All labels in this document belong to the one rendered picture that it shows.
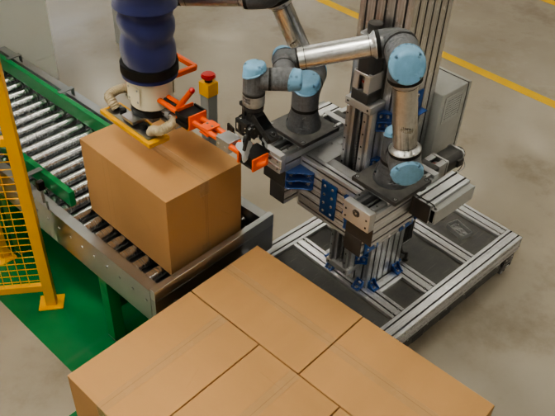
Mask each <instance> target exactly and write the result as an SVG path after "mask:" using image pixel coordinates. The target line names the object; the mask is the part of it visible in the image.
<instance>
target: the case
mask: <svg viewBox="0 0 555 416"><path fill-rule="evenodd" d="M166 135H168V136H169V140H168V141H166V142H164V143H162V144H159V145H157V146H154V147H153V148H151V149H149V148H147V147H146V146H145V145H143V144H142V143H141V142H140V141H138V140H137V139H135V138H134V137H132V136H131V135H129V134H128V133H126V132H125V131H124V130H123V129H122V128H120V127H119V126H117V125H116V124H112V125H109V126H107V127H105V128H103V129H100V130H98V131H95V132H93V133H91V134H89V135H86V136H84V137H82V138H80V144H81V149H82V154H83V163H84V168H85V173H86V178H87V183H88V192H89V196H90V201H91V207H92V210H94V211H95V212H96V213H97V214H98V215H100V216H101V217H102V218H103V219H104V220H105V221H106V222H107V223H109V224H110V225H111V226H112V227H114V228H115V229H116V230H118V231H119V232H120V233H121V234H123V235H124V236H125V237H126V238H127V239H129V240H130V241H131V242H132V243H133V244H134V245H135V246H136V247H138V248H139V249H140V250H141V251H143V252H144V253H145V254H146V255H148V256H149V257H150V258H151V259H153V260H154V261H155V262H156V263H158V264H159V265H160V266H161V267H162V268H163V269H164V270H165V271H166V272H168V273H169V274H170V275H173V274H174V273H175V272H177V271H178V270H180V269H181V268H183V267H185V266H186V265H188V264H189V263H190V262H192V261H194V260H195V259H197V258H199V257H200V256H201V255H202V254H204V253H206V252H207V251H209V250H211V249H212V248H214V247H215V246H216V245H218V244H219V243H221V242H223V241H224V240H226V239H228V238H229V237H230V236H232V235H233V234H235V233H237V232H238V231H240V229H241V163H237V159H235V158H233V157H232V156H230V155H229V154H227V153H226V152H224V151H223V150H221V149H219V148H217V147H216V146H215V145H214V144H212V143H210V142H208V141H207V140H205V139H203V138H202V137H201V136H200V135H197V134H196V133H194V132H193V131H191V130H190V131H187V130H185V129H184V128H182V127H181V128H178V129H176V130H175V129H174V130H172V131H170V132H168V133H167V134H166Z"/></svg>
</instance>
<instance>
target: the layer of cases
mask: <svg viewBox="0 0 555 416"><path fill-rule="evenodd" d="M68 379H69V385H70V389H71V392H72V396H73V398H74V404H75V408H76V411H77V415H78V416H491V413H492V411H493V409H494V407H495V405H493V404H492V403H491V402H489V401H488V400H486V399H484V398H483V397H481V396H480V395H479V394H477V393H476V392H474V391H473V390H471V389H469V388H468V387H466V386H465V385H464V384H462V383H461V382H459V381H457V380H456V379H455V378H453V377H452V376H450V375H449V374H448V373H446V372H445V371H443V370H441V369H440V368H438V367H437V366H436V365H434V364H433V363H431V362H429V361H428V360H426V359H425V358H423V357H422V356H421V355H420V354H418V353H417V352H415V351H413V350H412V349H410V348H409V347H407V346H406V345H405V344H403V343H401V342H400V341H398V340H397V339H395V338H393V337H392V336H391V335H390V334H388V333H386V332H385V331H384V330H382V329H380V328H379V327H378V326H376V325H375V324H373V323H372V322H370V321H369V320H367V319H365V318H363V317H362V315H360V314H358V313H357V312H355V311H354V310H352V309H350V308H349V307H348V306H347V305H345V304H344V303H342V302H341V301H339V300H337V299H336V298H334V297H333V296H332V295H330V294H329V293H327V292H326V291H324V290H322V289H321V288H319V287H318V286H317V285H315V284H314V283H312V282H311V281H309V280H308V279H306V278H305V277H304V276H302V275H301V274H299V273H298V272H296V271H294V270H293V269H291V268H290V267H289V266H287V265H286V264H284V263H283V262H281V261H279V260H278V259H276V258H275V257H274V256H273V255H271V254H270V253H268V252H266V251H265V250H263V249H262V248H260V247H259V246H256V247H255V248H253V249H251V250H250V251H248V252H247V253H246V254H244V255H243V256H242V257H240V258H238V259H237V260H235V261H234V262H232V263H231V264H230V265H228V266H227V267H225V268H224V269H222V270H221V271H219V272H218V273H217V274H215V275H214V276H212V277H211V278H209V279H208V280H206V281H204V282H203V283H202V284H201V285H199V286H197V287H196V288H195V289H193V290H192V292H188V293H187V294H186V295H184V296H183V297H182V298H180V299H179V300H177V301H175V302H174V303H172V304H171V305H170V306H168V307H167V308H166V309H164V310H162V311H161V312H159V313H158V314H156V315H155V316H154V317H152V318H151V319H149V320H148V321H146V322H145V323H143V324H142V325H141V326H139V327H138V328H136V329H135V330H133V331H132V332H130V333H128V334H127V335H126V336H125V337H123V338H121V339H120V340H119V341H117V342H116V343H114V344H112V345H111V346H110V347H108V348H107V349H106V350H104V351H103V352H101V353H99V354H98V355H96V356H95V357H94V358H92V359H91V360H90V361H88V362H86V363H85V364H83V365H82V366H81V367H79V368H78V369H76V370H75V371H73V372H72V373H70V374H69V375H68Z"/></svg>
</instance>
